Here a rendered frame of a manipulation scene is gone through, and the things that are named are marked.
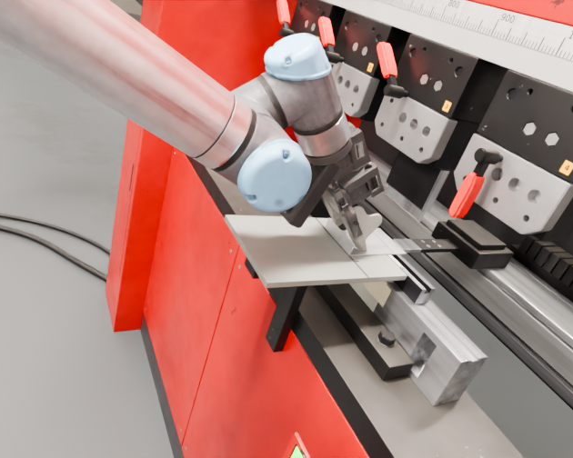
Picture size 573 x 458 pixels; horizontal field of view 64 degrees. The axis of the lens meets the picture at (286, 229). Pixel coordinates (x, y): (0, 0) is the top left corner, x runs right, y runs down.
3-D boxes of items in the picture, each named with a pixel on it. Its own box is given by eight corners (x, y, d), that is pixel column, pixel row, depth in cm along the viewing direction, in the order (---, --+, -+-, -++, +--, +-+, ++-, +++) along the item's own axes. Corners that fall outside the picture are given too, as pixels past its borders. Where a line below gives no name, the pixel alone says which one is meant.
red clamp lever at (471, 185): (442, 213, 61) (477, 145, 56) (463, 214, 63) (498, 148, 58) (452, 220, 59) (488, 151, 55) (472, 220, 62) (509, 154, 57)
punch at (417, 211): (380, 193, 82) (402, 144, 78) (389, 193, 83) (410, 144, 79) (416, 222, 75) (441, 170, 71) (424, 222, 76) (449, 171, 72)
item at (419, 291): (350, 235, 89) (356, 223, 87) (362, 235, 90) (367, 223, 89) (414, 303, 74) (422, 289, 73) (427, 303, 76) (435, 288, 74)
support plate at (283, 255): (224, 219, 76) (225, 214, 75) (348, 223, 89) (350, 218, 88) (265, 288, 62) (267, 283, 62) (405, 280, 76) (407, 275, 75)
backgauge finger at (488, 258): (376, 234, 89) (386, 213, 87) (464, 235, 102) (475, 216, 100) (414, 272, 80) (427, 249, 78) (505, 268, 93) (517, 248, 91)
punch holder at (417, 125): (370, 130, 80) (408, 32, 72) (406, 135, 84) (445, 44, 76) (425, 168, 69) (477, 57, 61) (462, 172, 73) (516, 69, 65)
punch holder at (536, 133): (447, 184, 65) (506, 68, 58) (485, 187, 69) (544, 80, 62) (532, 243, 54) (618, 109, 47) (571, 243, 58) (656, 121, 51)
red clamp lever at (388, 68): (379, 37, 72) (391, 92, 69) (398, 44, 74) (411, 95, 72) (372, 44, 73) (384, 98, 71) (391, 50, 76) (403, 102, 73)
